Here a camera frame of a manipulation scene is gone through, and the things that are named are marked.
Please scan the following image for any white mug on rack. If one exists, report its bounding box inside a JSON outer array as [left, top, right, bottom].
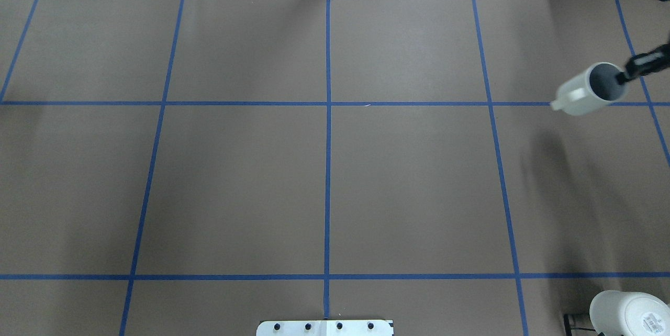
[[589, 290, 669, 335]]

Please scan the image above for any white ribbed HOME mug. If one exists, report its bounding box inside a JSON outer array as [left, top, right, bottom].
[[550, 62, 629, 116]]

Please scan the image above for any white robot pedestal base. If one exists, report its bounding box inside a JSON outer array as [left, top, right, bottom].
[[256, 319, 395, 335]]

